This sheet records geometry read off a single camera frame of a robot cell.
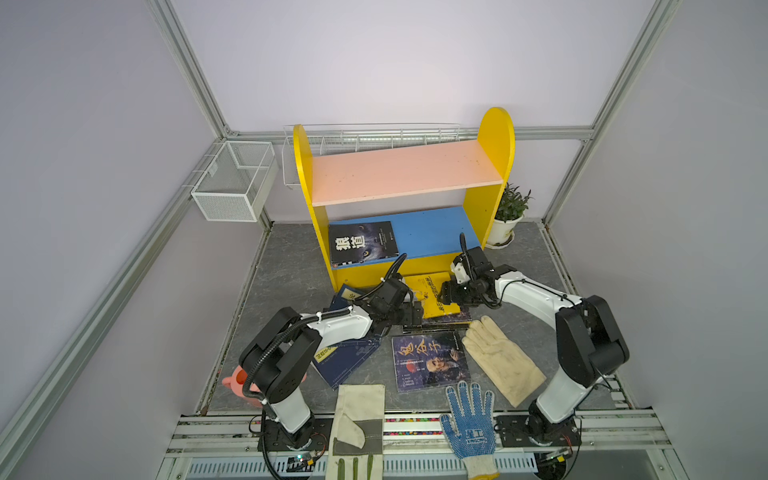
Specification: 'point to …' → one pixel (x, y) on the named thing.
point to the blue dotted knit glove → (475, 438)
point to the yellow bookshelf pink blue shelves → (390, 213)
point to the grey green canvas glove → (356, 451)
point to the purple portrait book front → (429, 360)
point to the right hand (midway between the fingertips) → (447, 300)
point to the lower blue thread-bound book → (338, 362)
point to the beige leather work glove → (514, 374)
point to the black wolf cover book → (361, 242)
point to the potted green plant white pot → (510, 212)
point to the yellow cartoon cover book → (426, 288)
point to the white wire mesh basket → (239, 182)
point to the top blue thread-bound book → (346, 297)
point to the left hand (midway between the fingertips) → (411, 314)
